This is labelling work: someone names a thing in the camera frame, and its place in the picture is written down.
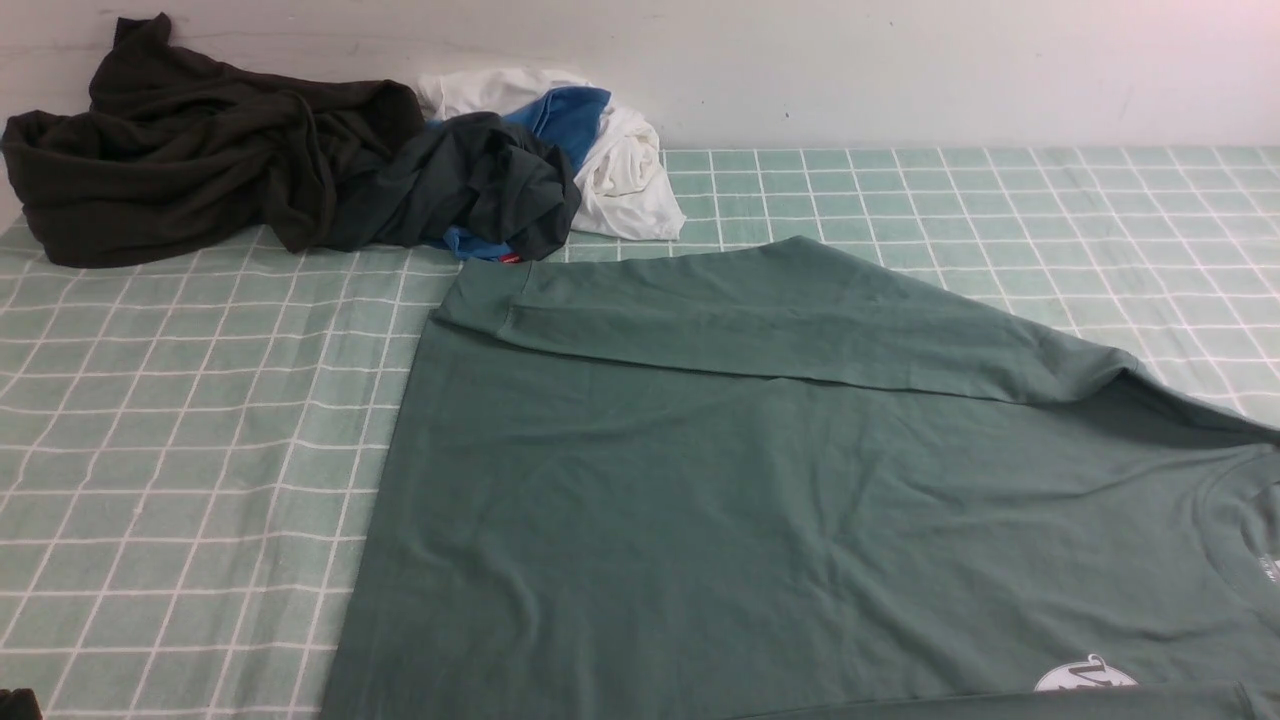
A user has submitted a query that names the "green checkered table cloth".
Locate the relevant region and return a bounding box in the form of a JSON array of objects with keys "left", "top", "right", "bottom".
[{"left": 1, "top": 146, "right": 1279, "bottom": 719}]

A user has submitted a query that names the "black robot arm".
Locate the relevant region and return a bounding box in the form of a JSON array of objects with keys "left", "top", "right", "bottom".
[{"left": 0, "top": 688, "right": 44, "bottom": 720}]

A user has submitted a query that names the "dark green crumpled garment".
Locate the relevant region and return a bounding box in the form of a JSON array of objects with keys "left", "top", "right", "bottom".
[{"left": 320, "top": 111, "right": 581, "bottom": 261}]

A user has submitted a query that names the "green long-sleeve top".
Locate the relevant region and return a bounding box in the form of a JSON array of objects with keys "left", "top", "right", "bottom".
[{"left": 319, "top": 237, "right": 1279, "bottom": 719}]

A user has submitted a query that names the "white crumpled garment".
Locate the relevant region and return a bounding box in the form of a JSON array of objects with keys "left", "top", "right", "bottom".
[{"left": 417, "top": 67, "right": 686, "bottom": 241}]

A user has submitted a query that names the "dark brown crumpled garment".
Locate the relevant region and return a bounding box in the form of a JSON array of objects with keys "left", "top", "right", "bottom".
[{"left": 3, "top": 14, "right": 426, "bottom": 269}]

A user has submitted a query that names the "blue crumpled garment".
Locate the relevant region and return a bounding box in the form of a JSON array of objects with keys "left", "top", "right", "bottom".
[{"left": 431, "top": 86, "right": 611, "bottom": 263}]

